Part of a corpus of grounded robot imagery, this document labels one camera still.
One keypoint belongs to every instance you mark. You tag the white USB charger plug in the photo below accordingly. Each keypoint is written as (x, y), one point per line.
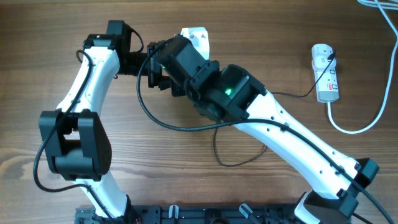
(321, 62)

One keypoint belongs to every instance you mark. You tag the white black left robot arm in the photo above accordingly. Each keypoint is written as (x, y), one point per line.
(74, 141)

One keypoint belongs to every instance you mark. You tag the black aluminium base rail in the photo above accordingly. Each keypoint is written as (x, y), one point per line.
(276, 213)

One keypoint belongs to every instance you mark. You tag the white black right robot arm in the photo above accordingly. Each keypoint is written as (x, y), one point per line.
(232, 94)

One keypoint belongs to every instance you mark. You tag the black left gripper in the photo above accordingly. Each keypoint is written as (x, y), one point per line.
(154, 67)

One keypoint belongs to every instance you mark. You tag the white power strip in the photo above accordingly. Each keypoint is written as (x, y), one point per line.
(326, 81)

